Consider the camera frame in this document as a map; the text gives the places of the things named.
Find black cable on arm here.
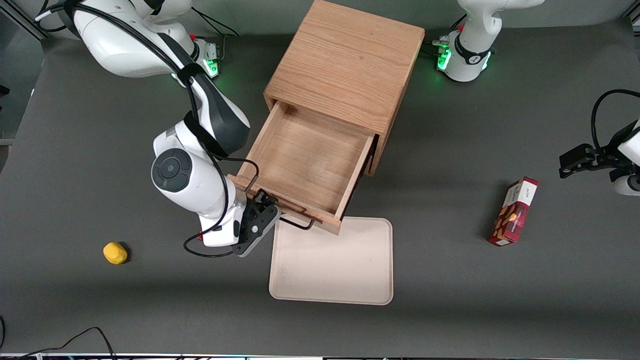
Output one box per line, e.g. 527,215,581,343
591,89,640,152
35,0,261,259

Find oak wooden drawer cabinet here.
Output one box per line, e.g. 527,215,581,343
263,0,426,177

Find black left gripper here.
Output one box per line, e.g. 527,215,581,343
558,119,639,183

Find black right arm base cables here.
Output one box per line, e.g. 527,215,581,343
190,7,241,65

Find yellow lemon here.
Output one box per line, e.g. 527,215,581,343
103,242,129,265

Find red cookie box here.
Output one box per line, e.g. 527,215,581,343
488,176,539,247

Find black arm base cables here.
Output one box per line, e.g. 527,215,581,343
422,14,467,57
190,7,241,65

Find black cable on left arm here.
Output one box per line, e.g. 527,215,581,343
591,89,640,152

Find black floor cable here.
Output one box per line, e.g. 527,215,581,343
0,315,119,360

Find grey aluminium frame rail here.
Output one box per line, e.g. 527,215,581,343
0,5,45,42

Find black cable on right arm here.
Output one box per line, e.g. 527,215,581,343
35,0,261,259

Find black metal drawer handle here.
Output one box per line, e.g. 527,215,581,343
277,213,316,232

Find beige plastic tray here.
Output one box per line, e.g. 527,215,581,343
268,216,394,306

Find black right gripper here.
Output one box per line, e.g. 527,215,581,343
199,188,282,259

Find wooden drawer with handle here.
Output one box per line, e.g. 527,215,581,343
228,100,377,236

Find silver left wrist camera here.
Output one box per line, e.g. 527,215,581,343
614,175,640,197

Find black left arm base cables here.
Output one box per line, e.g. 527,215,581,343
422,14,467,57

